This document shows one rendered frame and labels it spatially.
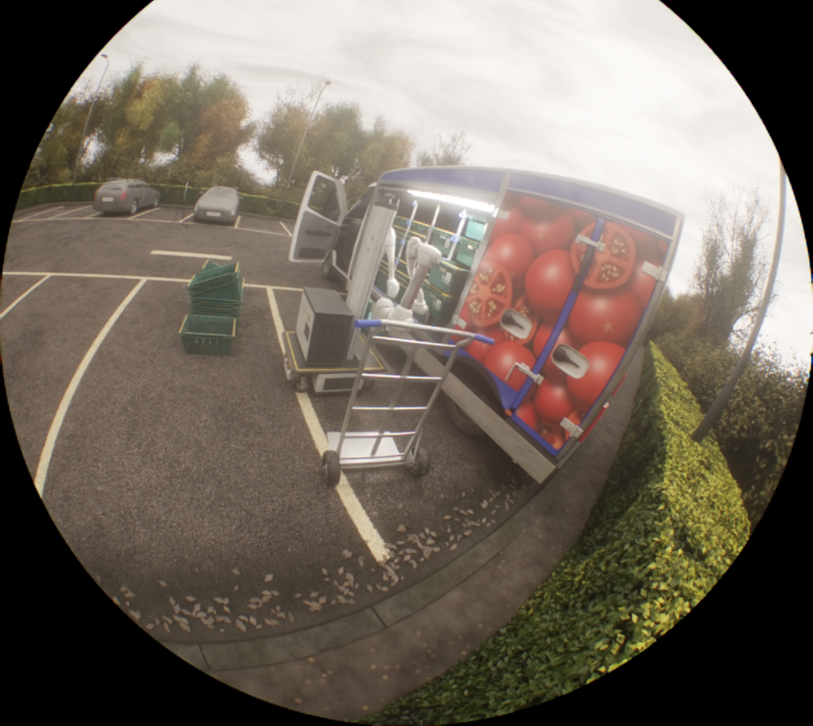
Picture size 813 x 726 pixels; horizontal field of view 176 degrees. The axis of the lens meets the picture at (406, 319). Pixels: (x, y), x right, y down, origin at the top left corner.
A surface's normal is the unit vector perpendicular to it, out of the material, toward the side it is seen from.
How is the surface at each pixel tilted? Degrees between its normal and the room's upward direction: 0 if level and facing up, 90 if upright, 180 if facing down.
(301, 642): 0
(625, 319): 90
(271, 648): 0
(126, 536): 0
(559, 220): 90
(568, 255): 90
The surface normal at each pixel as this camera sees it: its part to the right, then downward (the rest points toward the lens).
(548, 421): -0.79, -0.04
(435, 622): 0.23, -0.94
